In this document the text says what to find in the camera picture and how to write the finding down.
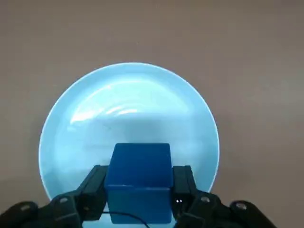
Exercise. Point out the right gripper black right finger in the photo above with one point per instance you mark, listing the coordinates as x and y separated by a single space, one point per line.
202 209

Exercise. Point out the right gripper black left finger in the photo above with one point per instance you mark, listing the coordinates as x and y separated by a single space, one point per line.
71 206

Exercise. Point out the blue cube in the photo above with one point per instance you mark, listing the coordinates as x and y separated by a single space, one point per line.
137 178

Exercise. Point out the blue plate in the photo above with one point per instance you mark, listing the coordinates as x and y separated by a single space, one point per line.
128 107

